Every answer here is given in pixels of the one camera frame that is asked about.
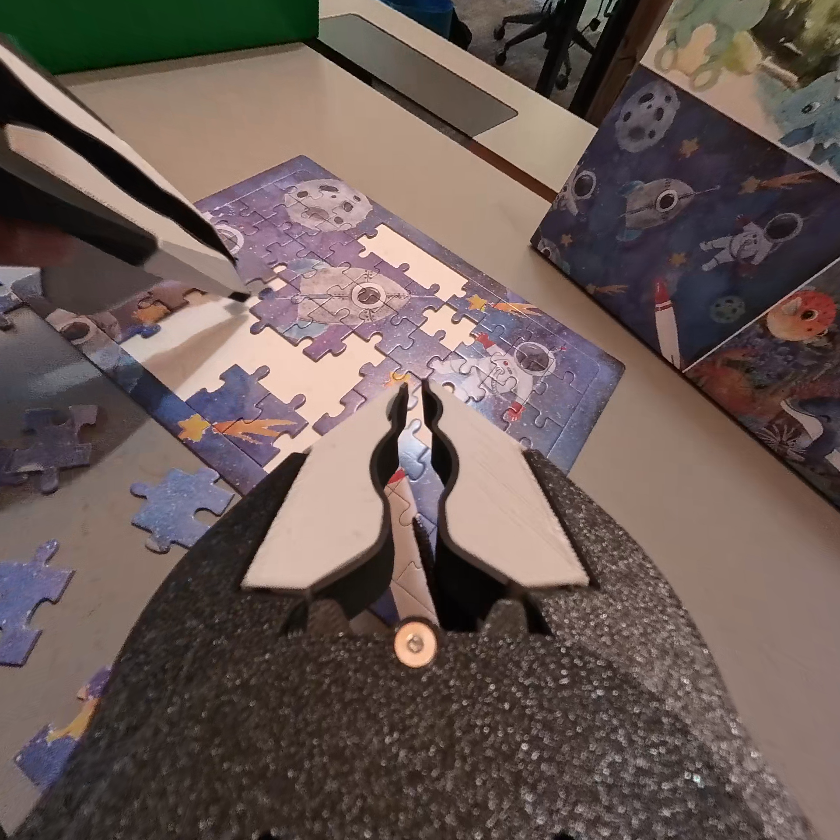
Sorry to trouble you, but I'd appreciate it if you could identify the green plastic bin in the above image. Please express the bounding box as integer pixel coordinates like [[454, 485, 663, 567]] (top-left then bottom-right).
[[0, 0, 320, 76]]

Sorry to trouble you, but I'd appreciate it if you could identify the beige desk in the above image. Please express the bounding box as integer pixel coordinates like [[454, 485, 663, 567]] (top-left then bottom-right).
[[0, 20, 840, 840]]

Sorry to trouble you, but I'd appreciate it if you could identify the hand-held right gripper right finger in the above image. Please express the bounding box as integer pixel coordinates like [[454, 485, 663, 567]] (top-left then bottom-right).
[[422, 378, 592, 621]]

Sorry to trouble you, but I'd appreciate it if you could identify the blue jigsaw piece orange mark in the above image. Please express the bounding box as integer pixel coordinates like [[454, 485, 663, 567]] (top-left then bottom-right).
[[13, 666, 114, 793]]

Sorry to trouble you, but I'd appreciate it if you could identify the black office chair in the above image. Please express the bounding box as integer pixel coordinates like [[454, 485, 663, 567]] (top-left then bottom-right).
[[492, 0, 595, 67]]

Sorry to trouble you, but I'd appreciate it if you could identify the space jigsaw puzzle board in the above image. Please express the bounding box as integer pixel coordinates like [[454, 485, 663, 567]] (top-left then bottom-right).
[[13, 155, 626, 627]]

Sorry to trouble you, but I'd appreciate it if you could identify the space print puzzle box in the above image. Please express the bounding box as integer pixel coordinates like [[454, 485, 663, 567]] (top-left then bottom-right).
[[530, 0, 840, 513]]

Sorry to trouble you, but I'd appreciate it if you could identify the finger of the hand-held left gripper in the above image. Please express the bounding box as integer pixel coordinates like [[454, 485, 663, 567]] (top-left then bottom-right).
[[0, 126, 252, 303], [0, 33, 238, 263]]

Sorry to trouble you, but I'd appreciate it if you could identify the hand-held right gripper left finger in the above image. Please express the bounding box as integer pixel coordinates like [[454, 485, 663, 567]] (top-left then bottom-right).
[[241, 382, 411, 614]]

